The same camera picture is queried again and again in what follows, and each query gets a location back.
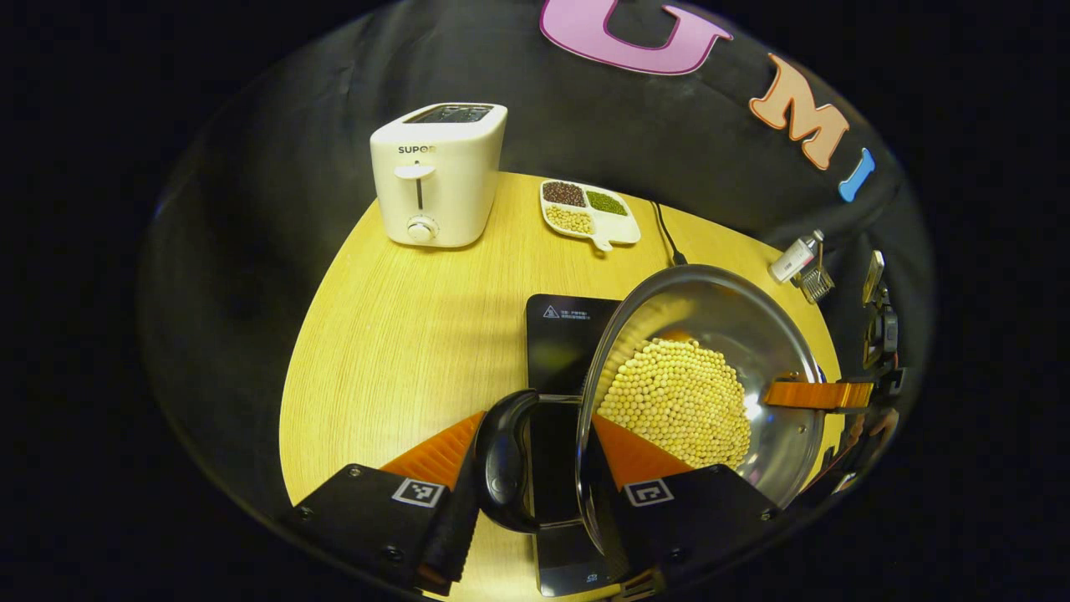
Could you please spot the black induction cooktop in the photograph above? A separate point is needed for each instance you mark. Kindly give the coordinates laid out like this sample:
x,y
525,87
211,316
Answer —
x,y
562,334

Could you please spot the white toaster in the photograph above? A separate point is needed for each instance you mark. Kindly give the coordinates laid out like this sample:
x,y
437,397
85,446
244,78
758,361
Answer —
x,y
436,180

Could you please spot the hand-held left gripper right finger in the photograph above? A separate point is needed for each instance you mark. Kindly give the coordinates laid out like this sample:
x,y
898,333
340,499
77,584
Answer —
x,y
694,514

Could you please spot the pile of soybeans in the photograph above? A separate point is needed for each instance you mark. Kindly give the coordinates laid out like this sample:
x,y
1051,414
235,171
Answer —
x,y
677,401

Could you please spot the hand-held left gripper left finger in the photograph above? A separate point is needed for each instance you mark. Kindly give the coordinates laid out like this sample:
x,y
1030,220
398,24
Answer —
x,y
456,518

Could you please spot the small clear plastic bottle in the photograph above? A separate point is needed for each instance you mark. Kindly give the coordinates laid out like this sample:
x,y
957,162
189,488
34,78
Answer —
x,y
794,259

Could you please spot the clear glass holder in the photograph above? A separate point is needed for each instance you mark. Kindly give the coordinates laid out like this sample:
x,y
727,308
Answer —
x,y
816,283

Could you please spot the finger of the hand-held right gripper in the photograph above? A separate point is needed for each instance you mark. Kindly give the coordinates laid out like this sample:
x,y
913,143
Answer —
x,y
815,395

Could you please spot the white divided bean dish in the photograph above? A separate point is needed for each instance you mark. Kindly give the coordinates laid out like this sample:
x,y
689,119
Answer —
x,y
589,213

